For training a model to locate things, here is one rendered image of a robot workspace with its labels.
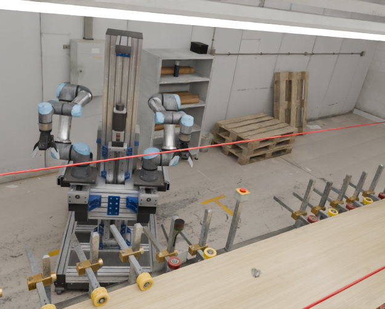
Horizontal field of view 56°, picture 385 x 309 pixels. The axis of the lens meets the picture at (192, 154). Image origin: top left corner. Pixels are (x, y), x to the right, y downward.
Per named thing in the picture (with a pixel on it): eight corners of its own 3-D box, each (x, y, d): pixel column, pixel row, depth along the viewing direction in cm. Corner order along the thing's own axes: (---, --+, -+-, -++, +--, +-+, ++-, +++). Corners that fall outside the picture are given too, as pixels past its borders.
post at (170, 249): (162, 274, 239) (171, 216, 218) (167, 272, 241) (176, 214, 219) (165, 278, 236) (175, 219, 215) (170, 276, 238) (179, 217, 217)
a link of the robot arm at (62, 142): (70, 162, 251) (78, 83, 248) (48, 159, 250) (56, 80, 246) (74, 160, 263) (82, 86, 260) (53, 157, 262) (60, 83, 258)
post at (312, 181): (293, 226, 304) (310, 178, 282) (296, 225, 305) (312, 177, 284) (296, 228, 301) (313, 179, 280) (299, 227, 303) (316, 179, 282)
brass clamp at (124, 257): (118, 256, 211) (119, 249, 209) (139, 250, 218) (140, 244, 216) (122, 263, 207) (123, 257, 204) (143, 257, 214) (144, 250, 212)
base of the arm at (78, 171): (72, 167, 269) (72, 156, 265) (92, 168, 272) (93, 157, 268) (68, 178, 256) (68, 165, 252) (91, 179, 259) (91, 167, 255)
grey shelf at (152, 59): (130, 157, 518) (140, 48, 450) (180, 147, 573) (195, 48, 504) (147, 171, 488) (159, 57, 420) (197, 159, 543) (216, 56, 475)
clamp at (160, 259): (155, 258, 228) (156, 252, 226) (173, 252, 236) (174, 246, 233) (159, 264, 224) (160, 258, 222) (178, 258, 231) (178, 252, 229)
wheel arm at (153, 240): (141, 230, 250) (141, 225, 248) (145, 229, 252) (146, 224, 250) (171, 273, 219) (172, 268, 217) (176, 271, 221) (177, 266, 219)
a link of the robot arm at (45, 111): (54, 102, 211) (49, 106, 203) (54, 119, 215) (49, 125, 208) (40, 100, 210) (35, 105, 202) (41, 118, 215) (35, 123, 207)
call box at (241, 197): (233, 198, 245) (235, 189, 242) (241, 196, 249) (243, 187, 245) (239, 204, 240) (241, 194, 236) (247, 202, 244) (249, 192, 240)
